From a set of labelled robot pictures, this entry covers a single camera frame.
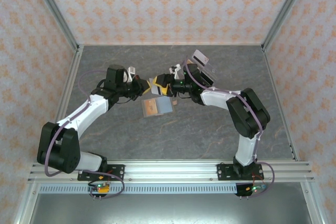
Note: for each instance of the white card with magnetic stripe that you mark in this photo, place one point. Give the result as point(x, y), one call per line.
point(157, 90)
point(200, 56)

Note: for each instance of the silver grey card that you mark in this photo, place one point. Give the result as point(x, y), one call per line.
point(165, 105)

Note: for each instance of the taupe leather card holder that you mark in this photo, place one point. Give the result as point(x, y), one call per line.
point(174, 102)

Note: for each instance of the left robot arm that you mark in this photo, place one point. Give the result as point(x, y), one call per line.
point(84, 113)

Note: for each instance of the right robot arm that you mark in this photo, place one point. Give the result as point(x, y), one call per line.
point(246, 148)

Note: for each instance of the black card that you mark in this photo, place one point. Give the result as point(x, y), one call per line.
point(208, 78)

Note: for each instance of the gold card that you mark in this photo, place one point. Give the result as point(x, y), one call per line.
point(188, 62)

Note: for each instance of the orange card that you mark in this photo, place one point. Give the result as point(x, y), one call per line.
point(151, 107)

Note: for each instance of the clear acrylic card stand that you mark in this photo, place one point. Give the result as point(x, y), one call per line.
point(213, 73)

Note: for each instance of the controller circuit board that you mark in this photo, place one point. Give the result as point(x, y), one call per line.
point(101, 188)
point(252, 189)

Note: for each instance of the grey metal sheet panel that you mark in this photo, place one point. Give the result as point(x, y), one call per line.
point(168, 208)

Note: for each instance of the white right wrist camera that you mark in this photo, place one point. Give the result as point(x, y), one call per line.
point(175, 69)

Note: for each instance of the aluminium side rail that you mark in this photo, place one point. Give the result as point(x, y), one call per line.
point(72, 73)
point(273, 77)

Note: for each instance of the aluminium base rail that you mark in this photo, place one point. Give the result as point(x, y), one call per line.
point(170, 171)

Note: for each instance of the aluminium frame post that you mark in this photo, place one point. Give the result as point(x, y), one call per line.
point(54, 9)
point(285, 9)

